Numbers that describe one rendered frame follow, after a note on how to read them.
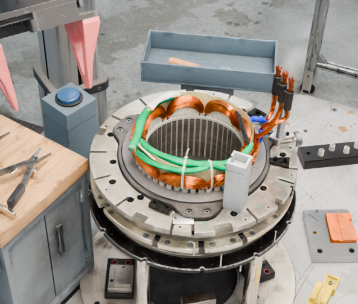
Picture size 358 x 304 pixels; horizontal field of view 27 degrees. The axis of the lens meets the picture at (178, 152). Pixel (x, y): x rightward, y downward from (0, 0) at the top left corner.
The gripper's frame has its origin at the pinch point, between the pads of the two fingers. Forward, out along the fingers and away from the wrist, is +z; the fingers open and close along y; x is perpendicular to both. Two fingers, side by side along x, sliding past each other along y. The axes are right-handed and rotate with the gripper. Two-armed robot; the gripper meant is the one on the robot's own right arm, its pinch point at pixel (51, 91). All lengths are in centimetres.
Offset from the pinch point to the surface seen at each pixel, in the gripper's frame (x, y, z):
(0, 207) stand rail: 29.3, -4.6, 18.2
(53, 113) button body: 52, 12, 11
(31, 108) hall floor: 211, 43, 35
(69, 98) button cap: 50, 15, 9
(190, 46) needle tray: 55, 43, 8
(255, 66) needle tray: 47, 52, 14
